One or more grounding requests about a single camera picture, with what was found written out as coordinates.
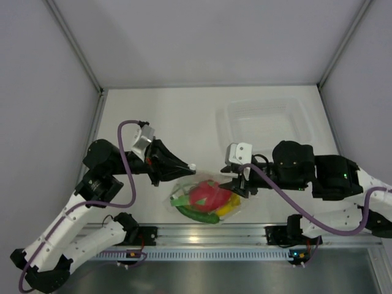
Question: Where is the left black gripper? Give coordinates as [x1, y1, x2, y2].
[108, 135, 195, 186]

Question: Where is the clear zip top bag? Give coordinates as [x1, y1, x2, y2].
[165, 171, 249, 225]

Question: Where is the red fake dragon fruit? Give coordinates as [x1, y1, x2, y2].
[189, 180, 232, 213]

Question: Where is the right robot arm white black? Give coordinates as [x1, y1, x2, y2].
[219, 141, 391, 246]

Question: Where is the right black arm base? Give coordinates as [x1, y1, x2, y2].
[265, 225, 301, 249]

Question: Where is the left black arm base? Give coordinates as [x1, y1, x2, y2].
[124, 225, 158, 247]

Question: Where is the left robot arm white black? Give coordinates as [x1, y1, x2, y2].
[10, 138, 195, 293]

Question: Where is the yellow fake banana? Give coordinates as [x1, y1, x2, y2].
[215, 194, 241, 217]

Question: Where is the clear plastic basket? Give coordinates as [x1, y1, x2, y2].
[216, 96, 314, 157]

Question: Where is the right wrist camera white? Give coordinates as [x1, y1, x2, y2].
[225, 143, 252, 166]

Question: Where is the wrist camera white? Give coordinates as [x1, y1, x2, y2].
[131, 121, 155, 161]
[225, 143, 252, 166]

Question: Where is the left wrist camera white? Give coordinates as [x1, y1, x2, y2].
[131, 121, 155, 161]

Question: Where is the aluminium mounting rail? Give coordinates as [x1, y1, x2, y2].
[76, 222, 383, 247]

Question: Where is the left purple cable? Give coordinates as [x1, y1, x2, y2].
[18, 119, 149, 292]

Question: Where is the white slotted cable duct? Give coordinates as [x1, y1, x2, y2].
[97, 247, 295, 263]

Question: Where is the left aluminium frame post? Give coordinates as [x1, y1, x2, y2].
[42, 0, 104, 94]

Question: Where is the aluminium frame post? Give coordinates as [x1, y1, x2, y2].
[317, 0, 375, 91]
[42, 0, 104, 94]

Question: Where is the right aluminium frame post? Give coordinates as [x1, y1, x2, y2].
[317, 0, 375, 91]

